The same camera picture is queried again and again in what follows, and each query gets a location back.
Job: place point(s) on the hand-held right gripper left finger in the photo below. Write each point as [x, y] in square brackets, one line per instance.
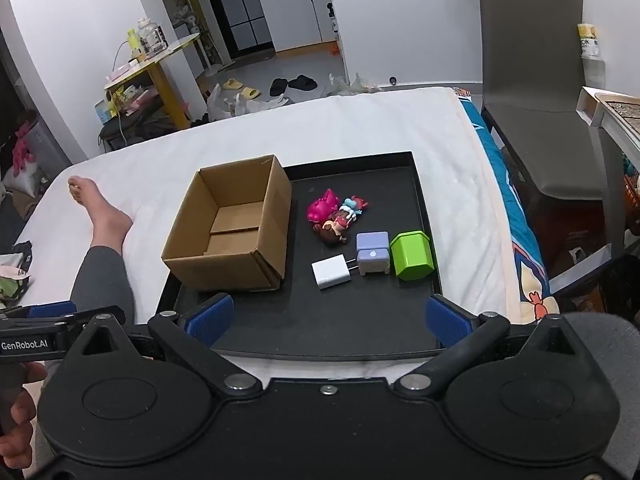
[210, 317]

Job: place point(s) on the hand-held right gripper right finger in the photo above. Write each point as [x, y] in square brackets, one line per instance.
[447, 322]

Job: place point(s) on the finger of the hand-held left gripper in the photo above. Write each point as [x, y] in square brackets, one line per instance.
[50, 308]

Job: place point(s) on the brown cardboard box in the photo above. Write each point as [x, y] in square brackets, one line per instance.
[225, 270]

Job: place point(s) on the green house-shaped box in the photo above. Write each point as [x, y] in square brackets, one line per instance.
[410, 260]

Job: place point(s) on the black tray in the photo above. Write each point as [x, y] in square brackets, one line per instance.
[350, 310]

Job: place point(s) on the small purple box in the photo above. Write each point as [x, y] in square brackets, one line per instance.
[372, 257]

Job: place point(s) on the white charger plug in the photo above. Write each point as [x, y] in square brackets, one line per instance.
[330, 272]

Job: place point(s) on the brown-haired doll figure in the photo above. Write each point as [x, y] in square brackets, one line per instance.
[330, 232]

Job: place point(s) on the pink dinosaur suit figure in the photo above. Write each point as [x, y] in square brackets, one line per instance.
[322, 207]

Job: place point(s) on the person's left hand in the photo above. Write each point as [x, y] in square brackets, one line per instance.
[15, 412]

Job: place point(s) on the printed cloth bag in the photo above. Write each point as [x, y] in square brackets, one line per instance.
[15, 272]

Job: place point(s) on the person's left leg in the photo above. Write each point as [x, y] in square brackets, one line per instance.
[102, 270]

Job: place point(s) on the person's leg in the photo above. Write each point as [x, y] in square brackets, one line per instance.
[615, 360]
[102, 270]

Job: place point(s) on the blue cartoon bedsheet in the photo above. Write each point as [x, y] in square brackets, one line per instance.
[505, 200]

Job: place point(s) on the pink plush toy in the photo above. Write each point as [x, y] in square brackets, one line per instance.
[24, 147]

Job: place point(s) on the person's right leg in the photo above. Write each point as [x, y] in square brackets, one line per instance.
[615, 360]

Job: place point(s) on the black bag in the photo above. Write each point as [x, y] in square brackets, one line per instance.
[135, 127]

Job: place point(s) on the blue wipes pack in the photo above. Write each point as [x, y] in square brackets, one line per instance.
[103, 111]

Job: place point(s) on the white plastic bag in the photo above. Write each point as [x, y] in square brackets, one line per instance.
[240, 105]

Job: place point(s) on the yellow slipper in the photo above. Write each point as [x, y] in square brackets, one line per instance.
[248, 93]
[231, 83]

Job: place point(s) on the yellow side table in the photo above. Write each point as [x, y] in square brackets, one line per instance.
[165, 85]

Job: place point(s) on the clear plastic bag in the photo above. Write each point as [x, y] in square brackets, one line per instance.
[352, 85]

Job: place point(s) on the grey chair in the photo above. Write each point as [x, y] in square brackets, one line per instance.
[530, 60]

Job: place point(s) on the clear plastic jar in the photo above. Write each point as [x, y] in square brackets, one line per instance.
[150, 37]

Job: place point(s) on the grey panel refrigerator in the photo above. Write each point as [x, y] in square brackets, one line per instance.
[240, 5]

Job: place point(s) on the white cabinet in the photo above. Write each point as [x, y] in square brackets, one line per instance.
[295, 15]

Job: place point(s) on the yellow and white bottle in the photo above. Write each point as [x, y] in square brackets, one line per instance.
[589, 40]

